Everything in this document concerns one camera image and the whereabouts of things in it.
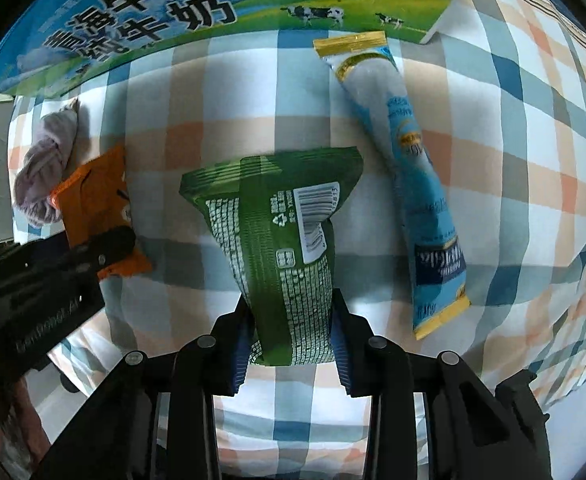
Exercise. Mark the purple towel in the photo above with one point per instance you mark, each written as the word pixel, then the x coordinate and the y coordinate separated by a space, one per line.
pixel 45 163

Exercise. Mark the green snack bag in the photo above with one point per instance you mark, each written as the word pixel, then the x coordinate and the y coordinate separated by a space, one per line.
pixel 271 216

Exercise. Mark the plaid checkered tablecloth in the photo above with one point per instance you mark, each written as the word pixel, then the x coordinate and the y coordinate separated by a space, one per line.
pixel 499 92

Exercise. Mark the blue white long packet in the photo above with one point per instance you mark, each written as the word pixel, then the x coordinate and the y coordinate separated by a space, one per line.
pixel 366 69

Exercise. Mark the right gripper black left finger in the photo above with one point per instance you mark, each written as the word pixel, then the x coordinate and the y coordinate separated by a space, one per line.
pixel 114 434

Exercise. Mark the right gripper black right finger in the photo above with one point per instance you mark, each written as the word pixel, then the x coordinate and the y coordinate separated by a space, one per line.
pixel 472 432

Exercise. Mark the orange snack bag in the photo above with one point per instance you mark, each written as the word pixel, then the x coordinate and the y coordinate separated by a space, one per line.
pixel 95 207

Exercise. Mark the blue printed cardboard box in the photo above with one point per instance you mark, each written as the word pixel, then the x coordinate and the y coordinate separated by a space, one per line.
pixel 48 47

